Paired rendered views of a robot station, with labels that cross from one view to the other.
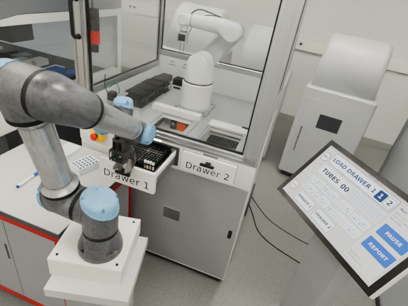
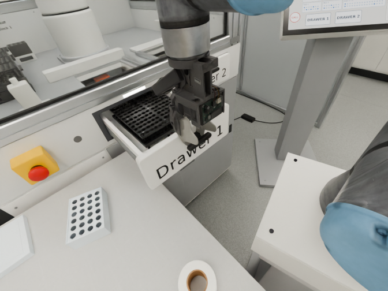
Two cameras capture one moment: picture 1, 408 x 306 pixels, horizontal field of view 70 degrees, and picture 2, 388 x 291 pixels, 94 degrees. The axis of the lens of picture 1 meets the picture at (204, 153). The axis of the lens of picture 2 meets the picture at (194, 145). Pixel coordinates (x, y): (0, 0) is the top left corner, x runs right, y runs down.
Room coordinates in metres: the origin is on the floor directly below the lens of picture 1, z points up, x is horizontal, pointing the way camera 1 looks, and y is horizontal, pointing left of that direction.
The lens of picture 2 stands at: (0.84, 0.60, 1.20)
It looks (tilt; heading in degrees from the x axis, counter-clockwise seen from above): 44 degrees down; 309
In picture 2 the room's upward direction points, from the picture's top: 8 degrees counter-clockwise
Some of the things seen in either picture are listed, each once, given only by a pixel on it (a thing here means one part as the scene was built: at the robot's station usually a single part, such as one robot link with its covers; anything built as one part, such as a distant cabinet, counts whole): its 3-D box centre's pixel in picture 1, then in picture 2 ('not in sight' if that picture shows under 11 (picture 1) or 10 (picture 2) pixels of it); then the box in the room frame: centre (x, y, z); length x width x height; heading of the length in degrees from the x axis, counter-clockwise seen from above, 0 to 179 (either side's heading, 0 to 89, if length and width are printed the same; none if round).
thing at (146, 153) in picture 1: (147, 155); (150, 116); (1.26, 0.29, 0.87); 0.22 x 0.18 x 0.06; 166
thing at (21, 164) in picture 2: (98, 134); (36, 165); (1.38, 0.60, 0.88); 0.07 x 0.05 x 0.07; 76
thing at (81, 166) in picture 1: (85, 164); (89, 215); (1.21, 0.60, 0.78); 0.12 x 0.08 x 0.04; 148
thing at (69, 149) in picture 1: (67, 150); (7, 246); (1.33, 0.75, 0.77); 0.13 x 0.09 x 0.02; 167
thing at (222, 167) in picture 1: (207, 167); (205, 77); (1.24, -0.03, 0.87); 0.29 x 0.02 x 0.11; 76
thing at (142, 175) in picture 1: (127, 174); (190, 143); (1.07, 0.33, 0.87); 0.29 x 0.02 x 0.11; 76
